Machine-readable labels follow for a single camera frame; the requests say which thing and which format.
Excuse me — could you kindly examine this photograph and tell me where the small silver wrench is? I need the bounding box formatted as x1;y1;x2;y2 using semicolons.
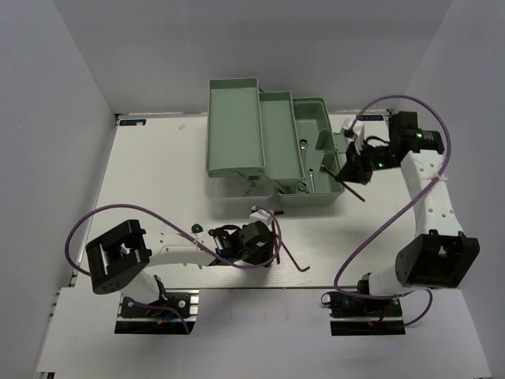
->
308;167;316;193

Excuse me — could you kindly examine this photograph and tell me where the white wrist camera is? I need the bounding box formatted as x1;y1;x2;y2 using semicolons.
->
341;118;365;155
248;207;275;227

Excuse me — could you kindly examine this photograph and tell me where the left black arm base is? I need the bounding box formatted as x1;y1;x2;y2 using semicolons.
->
114;289;200;336

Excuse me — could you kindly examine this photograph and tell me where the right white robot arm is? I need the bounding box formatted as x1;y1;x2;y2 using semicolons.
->
337;111;480;315

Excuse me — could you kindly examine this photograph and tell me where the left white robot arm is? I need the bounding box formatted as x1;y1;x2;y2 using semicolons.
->
86;220;275;315

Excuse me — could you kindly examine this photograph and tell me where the clear toolbox lid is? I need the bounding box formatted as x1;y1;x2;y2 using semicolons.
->
204;176;274;220

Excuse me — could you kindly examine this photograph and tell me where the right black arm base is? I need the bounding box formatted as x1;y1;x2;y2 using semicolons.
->
320;291;406;336

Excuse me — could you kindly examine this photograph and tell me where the green stubby screwdriver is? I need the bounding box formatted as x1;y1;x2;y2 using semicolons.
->
191;223;204;234

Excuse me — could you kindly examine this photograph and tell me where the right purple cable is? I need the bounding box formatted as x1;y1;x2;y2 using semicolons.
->
333;94;451;327

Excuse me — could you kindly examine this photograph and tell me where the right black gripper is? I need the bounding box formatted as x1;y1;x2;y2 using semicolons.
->
335;137;398;185

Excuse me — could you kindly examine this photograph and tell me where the green plastic toolbox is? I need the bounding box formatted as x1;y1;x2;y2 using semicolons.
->
205;77;346;208

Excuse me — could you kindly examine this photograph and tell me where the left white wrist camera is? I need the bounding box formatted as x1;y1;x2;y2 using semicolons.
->
248;207;275;227

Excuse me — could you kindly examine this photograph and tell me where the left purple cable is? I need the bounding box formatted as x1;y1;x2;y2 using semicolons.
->
65;203;283;335

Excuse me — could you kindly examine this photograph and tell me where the purple cable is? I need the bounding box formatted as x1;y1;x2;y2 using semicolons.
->
65;203;283;335
333;94;451;327

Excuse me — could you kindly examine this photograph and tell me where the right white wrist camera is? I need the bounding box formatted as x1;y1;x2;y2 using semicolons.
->
341;118;365;155

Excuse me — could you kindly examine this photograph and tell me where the large silver ratchet wrench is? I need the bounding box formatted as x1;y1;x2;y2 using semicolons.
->
299;138;309;173

